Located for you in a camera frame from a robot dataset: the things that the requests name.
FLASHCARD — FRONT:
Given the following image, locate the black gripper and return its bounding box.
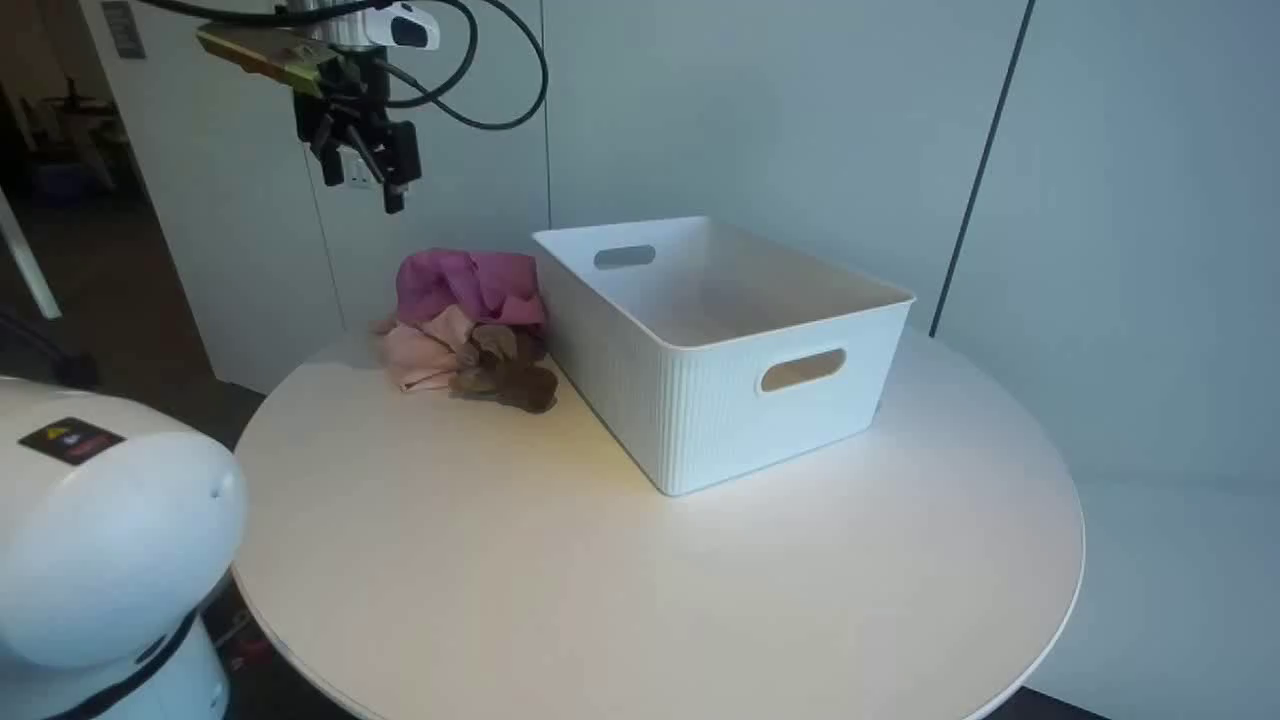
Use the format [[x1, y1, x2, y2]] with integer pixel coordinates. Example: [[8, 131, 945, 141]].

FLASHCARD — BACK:
[[292, 47, 424, 218]]

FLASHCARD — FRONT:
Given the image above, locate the pink cloth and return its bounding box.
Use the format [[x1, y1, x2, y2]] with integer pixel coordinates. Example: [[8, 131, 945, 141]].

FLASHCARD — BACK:
[[371, 243, 551, 398]]

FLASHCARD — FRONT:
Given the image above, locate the brown plush toy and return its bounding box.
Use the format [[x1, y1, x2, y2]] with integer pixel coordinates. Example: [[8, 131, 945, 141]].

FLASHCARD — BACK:
[[450, 317, 561, 418]]

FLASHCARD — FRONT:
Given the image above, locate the white plastic storage box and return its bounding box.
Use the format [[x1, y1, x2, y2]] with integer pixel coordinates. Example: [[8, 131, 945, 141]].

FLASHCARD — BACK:
[[530, 214, 922, 502]]

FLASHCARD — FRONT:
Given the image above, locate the thin black cable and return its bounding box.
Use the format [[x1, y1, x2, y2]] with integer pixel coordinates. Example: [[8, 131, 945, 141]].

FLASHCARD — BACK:
[[138, 0, 551, 138]]

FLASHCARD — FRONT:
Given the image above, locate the brass wrist camera mount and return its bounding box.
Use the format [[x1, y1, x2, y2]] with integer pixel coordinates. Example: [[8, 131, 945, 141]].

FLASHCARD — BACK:
[[198, 15, 338, 98]]

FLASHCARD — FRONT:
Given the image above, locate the grey wall plate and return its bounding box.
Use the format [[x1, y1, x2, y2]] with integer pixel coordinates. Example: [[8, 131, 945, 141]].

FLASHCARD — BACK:
[[100, 0, 147, 64]]

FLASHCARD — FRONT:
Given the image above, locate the white slanted post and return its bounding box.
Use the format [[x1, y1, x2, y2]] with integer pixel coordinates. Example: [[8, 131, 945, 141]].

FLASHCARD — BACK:
[[0, 184, 66, 326]]

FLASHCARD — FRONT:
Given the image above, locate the black vertical wall strip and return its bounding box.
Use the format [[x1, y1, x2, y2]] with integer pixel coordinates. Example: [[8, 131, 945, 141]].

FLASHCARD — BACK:
[[929, 0, 1039, 340]]

